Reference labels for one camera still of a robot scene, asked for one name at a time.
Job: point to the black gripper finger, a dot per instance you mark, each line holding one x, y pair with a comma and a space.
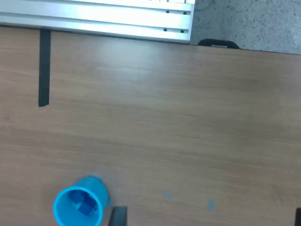
298, 217
118, 216

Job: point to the aluminium robot base table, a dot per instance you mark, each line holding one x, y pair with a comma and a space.
94, 16

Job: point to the blue plastic cup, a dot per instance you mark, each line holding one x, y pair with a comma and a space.
94, 186

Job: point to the small tape marker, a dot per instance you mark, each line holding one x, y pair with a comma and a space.
167, 195
211, 205
96, 176

